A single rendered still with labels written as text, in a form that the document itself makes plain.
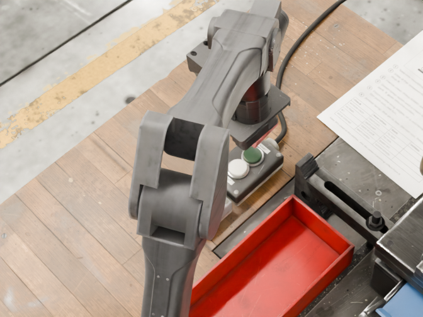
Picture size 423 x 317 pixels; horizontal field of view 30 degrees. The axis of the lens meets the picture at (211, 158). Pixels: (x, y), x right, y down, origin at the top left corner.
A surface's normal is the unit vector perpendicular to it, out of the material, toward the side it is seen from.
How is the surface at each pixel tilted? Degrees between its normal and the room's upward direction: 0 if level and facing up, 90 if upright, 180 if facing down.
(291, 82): 0
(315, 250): 0
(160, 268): 54
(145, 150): 47
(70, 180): 0
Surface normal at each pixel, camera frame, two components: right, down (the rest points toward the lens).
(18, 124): -0.07, -0.52
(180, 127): -0.32, 0.63
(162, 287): -0.29, 0.37
